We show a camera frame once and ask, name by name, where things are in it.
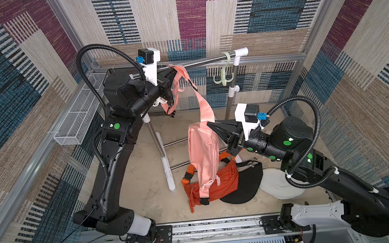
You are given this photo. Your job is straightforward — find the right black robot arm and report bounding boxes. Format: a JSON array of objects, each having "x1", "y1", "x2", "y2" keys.
[{"x1": 207, "y1": 96, "x2": 389, "y2": 237}]

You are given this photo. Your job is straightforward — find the white metal garment rack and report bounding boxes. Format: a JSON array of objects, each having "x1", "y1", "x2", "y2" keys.
[{"x1": 143, "y1": 47, "x2": 249, "y2": 191}]

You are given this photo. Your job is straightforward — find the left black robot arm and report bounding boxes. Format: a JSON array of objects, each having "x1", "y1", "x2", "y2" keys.
[{"x1": 73, "y1": 44, "x2": 176, "y2": 243}]

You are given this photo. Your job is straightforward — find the white wire mesh basket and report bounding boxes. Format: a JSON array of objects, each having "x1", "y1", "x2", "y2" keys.
[{"x1": 54, "y1": 84, "x2": 100, "y2": 146}]

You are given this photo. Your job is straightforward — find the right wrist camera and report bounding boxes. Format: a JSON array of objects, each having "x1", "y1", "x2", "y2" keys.
[{"x1": 235, "y1": 103, "x2": 270, "y2": 141}]

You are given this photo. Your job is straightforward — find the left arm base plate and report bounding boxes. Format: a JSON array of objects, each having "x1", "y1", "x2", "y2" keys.
[{"x1": 125, "y1": 225, "x2": 173, "y2": 243}]

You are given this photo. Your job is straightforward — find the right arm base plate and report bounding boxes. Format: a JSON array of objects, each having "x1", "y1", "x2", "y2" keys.
[{"x1": 259, "y1": 215, "x2": 311, "y2": 235}]

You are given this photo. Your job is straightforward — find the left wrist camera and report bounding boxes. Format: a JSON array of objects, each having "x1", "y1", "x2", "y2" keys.
[{"x1": 136, "y1": 48, "x2": 161, "y2": 87}]

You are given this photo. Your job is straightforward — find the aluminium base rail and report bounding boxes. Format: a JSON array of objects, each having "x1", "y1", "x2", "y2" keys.
[{"x1": 70, "y1": 205, "x2": 366, "y2": 243}]

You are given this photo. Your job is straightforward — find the black crossbody bag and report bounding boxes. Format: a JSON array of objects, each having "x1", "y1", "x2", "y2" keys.
[{"x1": 221, "y1": 160, "x2": 263, "y2": 205}]

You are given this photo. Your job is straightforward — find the orange crossbody bag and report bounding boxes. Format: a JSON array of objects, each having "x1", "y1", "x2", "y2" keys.
[{"x1": 182, "y1": 151, "x2": 239, "y2": 214}]

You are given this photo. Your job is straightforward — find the pink crossbody bag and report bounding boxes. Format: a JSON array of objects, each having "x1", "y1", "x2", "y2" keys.
[{"x1": 162, "y1": 65, "x2": 222, "y2": 205}]

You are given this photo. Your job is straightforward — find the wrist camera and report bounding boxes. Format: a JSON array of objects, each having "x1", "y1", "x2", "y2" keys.
[
  {"x1": 235, "y1": 103, "x2": 270, "y2": 141},
  {"x1": 136, "y1": 48, "x2": 161, "y2": 87}
]

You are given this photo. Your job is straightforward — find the cream white crossbody bag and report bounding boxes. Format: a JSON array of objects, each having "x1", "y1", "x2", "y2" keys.
[{"x1": 259, "y1": 168, "x2": 305, "y2": 200}]

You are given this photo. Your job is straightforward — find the right green plastic hook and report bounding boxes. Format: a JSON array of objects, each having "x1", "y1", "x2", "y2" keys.
[{"x1": 213, "y1": 52, "x2": 234, "y2": 86}]

